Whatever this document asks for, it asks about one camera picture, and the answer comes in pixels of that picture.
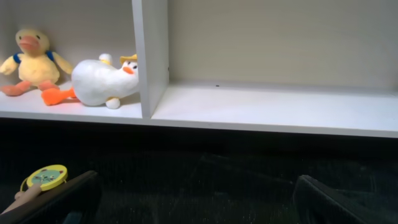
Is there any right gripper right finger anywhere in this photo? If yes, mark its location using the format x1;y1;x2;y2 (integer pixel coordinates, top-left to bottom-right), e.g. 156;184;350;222
292;174;393;224

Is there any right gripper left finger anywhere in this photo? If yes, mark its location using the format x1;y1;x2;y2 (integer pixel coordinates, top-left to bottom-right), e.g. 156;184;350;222
0;170;102;224

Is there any yellow rattle drum toy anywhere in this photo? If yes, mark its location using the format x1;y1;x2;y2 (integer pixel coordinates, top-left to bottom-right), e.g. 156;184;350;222
0;164;68;215

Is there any white shelf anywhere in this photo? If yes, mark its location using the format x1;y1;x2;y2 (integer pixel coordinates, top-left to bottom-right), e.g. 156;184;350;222
0;0;398;139

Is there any white plush duck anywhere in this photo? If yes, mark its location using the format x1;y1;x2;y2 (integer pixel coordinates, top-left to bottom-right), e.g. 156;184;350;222
41;53;141;110

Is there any yellow plush duck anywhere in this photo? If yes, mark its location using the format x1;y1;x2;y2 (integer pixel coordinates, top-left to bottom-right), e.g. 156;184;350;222
0;27;75;97

